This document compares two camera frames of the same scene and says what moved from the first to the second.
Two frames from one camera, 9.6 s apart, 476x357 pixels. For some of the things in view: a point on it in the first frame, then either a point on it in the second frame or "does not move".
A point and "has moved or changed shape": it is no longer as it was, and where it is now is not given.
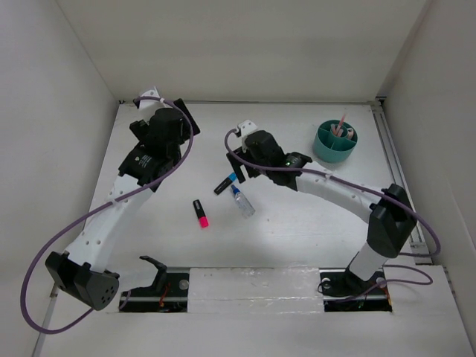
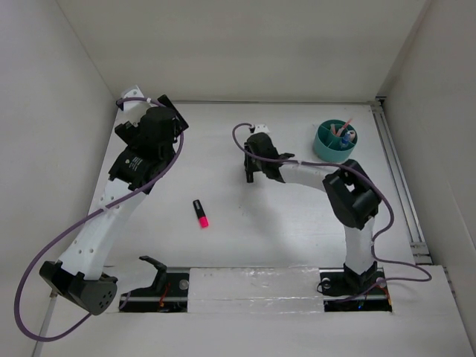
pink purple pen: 340,124 has moved or changed shape
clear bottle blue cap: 245,206 -> 345,140
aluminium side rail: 419,254 does not move
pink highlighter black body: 201,215 does not move
